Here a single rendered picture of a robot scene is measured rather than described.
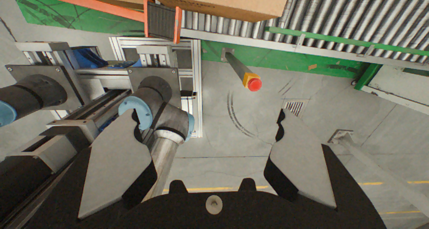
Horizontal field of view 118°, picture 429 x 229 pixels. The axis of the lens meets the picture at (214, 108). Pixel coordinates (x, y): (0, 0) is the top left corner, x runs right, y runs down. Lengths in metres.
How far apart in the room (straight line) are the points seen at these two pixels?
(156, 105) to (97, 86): 0.50
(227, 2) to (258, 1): 0.13
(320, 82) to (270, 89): 0.68
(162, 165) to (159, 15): 0.41
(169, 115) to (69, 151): 0.34
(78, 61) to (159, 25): 0.66
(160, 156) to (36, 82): 0.64
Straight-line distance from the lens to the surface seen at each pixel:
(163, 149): 0.46
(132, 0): 1.20
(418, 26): 1.95
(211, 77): 1.71
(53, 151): 0.62
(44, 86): 0.91
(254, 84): 0.67
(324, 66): 2.25
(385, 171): 2.95
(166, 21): 0.42
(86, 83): 0.97
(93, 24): 2.01
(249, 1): 0.72
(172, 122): 0.49
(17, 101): 0.85
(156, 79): 0.63
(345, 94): 2.70
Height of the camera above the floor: 1.63
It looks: 59 degrees down
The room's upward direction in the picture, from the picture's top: 175 degrees clockwise
